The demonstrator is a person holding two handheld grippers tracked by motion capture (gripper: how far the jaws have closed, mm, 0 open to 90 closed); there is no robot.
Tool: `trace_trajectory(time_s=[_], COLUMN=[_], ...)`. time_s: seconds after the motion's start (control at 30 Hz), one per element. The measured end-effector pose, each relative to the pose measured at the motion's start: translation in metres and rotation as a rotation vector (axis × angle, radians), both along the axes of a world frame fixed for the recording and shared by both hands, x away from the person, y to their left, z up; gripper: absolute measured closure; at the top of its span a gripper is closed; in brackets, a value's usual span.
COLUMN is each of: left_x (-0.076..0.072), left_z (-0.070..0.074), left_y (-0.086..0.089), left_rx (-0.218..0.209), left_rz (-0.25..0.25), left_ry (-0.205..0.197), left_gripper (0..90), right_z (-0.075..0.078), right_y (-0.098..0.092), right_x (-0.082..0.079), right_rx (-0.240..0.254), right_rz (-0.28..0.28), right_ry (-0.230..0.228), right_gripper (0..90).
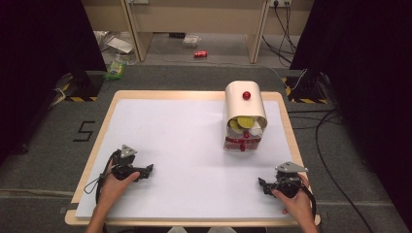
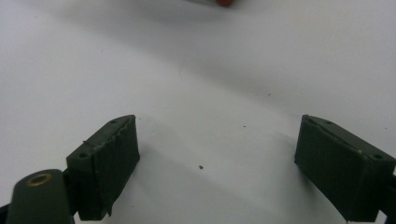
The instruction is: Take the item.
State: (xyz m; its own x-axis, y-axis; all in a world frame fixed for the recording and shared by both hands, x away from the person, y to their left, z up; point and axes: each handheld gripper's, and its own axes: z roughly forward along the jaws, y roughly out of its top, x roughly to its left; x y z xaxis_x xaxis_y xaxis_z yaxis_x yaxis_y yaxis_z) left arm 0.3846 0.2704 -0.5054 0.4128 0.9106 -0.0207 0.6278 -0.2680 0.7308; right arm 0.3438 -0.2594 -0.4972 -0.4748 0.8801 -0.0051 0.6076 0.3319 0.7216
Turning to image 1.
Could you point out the person's right hand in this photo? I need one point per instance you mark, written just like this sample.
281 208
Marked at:
298 204

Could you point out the small black box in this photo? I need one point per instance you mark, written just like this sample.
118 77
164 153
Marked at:
177 35

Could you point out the stand base with hazard tape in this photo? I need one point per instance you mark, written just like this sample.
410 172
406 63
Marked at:
85 85
307 87

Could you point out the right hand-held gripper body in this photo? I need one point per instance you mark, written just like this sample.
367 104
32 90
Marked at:
287 181

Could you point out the light wooden desk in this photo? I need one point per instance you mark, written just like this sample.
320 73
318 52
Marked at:
194 16

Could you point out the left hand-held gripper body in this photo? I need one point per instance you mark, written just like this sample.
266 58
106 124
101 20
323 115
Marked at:
127 163

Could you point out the person's left hand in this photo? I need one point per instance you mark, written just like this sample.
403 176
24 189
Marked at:
111 189

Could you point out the wooden table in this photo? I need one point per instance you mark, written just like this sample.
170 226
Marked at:
97 136

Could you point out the white table mat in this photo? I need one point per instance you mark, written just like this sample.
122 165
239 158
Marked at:
181 145

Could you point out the clear plastic bag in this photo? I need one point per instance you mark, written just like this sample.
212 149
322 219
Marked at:
191 41

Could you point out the green packet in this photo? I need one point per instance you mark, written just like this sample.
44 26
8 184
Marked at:
115 70

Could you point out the yellow-green round slice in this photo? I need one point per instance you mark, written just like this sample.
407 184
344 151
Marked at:
234 126
246 121

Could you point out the red can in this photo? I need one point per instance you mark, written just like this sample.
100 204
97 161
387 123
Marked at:
200 54

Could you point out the black curtain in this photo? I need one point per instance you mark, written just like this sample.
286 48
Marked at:
39 64
366 64

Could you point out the white wall socket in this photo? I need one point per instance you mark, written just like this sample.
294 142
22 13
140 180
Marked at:
280 3

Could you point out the crumpled white wrapping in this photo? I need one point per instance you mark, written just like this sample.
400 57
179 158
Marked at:
118 43

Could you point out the white roll-top box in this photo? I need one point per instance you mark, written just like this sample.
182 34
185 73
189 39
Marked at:
244 103

